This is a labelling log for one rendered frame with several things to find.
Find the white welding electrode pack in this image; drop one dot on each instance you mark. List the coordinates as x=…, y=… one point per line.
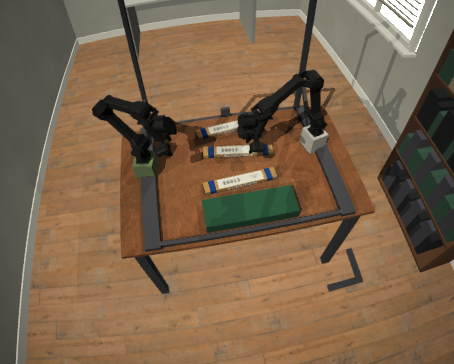
x=240, y=180
x=234, y=151

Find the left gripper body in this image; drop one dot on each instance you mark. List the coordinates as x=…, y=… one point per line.
x=257, y=146

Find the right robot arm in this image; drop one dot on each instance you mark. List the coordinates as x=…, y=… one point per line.
x=138, y=110

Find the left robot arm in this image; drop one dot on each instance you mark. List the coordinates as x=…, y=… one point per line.
x=269, y=103

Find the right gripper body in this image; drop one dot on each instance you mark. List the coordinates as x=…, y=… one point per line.
x=163, y=148

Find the tan cardboard box with white label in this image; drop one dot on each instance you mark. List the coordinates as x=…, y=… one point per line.
x=217, y=130

